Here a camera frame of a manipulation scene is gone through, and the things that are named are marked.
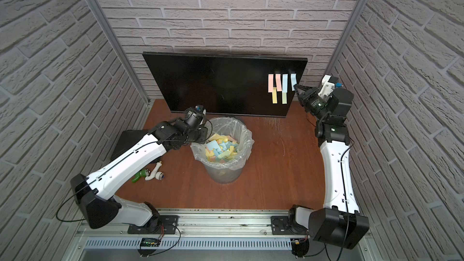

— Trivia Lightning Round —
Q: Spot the blue sticky note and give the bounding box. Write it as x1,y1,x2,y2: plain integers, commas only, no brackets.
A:
291,73,297,91
282,74,288,93

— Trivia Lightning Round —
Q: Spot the green sticky note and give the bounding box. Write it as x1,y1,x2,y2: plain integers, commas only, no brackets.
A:
282,92,288,105

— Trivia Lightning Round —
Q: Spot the pink sticky note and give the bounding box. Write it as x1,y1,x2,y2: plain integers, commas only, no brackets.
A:
275,74,282,92
268,74,274,93

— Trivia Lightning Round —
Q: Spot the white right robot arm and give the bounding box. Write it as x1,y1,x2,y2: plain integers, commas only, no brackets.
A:
288,83,369,250

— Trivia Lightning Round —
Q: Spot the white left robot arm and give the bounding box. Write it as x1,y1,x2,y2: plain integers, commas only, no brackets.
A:
71,109,209,229

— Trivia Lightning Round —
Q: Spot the yellow sticky note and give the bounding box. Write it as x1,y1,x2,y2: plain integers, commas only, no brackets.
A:
271,87,278,104

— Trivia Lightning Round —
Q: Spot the pile of discarded sticky notes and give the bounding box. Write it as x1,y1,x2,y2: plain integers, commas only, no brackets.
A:
205,134,239,163

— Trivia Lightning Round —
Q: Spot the black flat monitor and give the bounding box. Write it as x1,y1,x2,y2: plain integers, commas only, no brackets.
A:
142,52,308,117

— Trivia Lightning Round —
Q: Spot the clear plastic bin liner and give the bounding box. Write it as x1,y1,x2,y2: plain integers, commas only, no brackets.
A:
190,117,254,184

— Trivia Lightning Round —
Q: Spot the small green circuit board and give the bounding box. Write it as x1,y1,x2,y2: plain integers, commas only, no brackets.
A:
140,238,161,248

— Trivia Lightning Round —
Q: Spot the white ventilation grille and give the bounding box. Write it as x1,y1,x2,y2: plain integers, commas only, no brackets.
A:
84,237,291,251

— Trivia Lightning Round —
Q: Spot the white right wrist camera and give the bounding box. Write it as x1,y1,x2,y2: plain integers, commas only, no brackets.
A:
318,74,343,101

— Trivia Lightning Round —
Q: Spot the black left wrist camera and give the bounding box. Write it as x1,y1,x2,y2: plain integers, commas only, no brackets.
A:
184,105,206,128

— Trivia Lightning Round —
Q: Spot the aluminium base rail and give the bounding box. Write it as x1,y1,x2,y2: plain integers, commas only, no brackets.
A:
76,209,311,239

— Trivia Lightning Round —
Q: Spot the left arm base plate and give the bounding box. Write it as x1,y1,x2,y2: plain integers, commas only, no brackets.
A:
128,215,179,235

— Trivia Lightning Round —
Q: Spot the aluminium right corner post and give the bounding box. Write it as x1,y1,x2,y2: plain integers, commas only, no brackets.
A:
325,0,368,74

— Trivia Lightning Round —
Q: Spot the aluminium corner post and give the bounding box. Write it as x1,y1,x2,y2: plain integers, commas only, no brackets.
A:
85,0,151,106
325,0,368,74

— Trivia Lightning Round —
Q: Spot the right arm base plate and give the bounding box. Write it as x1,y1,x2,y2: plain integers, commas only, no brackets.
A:
271,216,306,236

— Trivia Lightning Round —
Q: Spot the aluminium left corner post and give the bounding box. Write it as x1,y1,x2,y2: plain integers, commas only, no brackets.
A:
85,0,151,106

